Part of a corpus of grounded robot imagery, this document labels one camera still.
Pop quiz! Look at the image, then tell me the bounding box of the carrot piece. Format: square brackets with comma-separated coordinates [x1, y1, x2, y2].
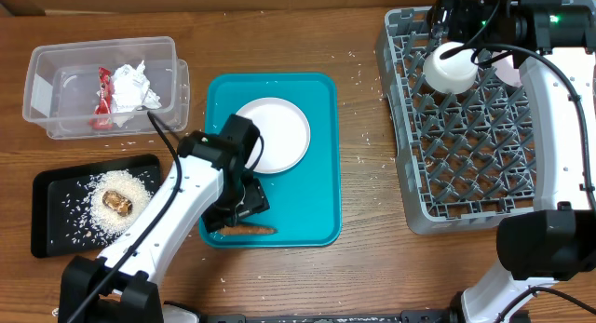
[218, 224, 277, 236]

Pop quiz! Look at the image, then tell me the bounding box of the small white bowl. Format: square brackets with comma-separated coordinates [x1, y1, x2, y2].
[493, 56, 522, 87]

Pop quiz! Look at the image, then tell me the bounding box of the pale green bowl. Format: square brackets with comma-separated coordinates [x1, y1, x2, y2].
[423, 42, 478, 94]

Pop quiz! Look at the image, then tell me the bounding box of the large white plate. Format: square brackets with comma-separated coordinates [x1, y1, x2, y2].
[236, 97, 311, 174]

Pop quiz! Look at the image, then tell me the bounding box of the brown food scrap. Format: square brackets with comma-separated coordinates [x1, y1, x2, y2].
[102, 190, 133, 217]

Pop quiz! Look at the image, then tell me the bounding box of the white napkin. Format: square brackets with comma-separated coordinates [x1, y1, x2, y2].
[111, 61, 162, 114]

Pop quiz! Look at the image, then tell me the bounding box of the red snack wrapper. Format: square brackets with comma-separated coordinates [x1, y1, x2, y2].
[89, 67, 114, 130]

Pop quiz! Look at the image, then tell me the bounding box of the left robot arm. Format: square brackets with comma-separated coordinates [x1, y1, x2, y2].
[58, 114, 269, 322]

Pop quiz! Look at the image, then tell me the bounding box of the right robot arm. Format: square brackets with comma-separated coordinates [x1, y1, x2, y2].
[427, 0, 595, 322]

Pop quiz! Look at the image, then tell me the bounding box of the grey dishwasher rack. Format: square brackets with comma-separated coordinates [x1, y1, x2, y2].
[377, 7, 537, 235]

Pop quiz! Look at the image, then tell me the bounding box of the teal serving tray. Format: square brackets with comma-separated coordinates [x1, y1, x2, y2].
[199, 73, 342, 249]

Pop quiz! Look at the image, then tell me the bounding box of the pile of white rice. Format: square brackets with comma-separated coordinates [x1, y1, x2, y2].
[61, 170, 153, 247]

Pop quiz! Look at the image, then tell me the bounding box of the black tray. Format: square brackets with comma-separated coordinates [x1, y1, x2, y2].
[31, 155, 161, 258]

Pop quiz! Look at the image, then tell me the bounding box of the clear plastic bin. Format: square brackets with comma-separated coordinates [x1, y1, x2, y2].
[22, 36, 190, 140]

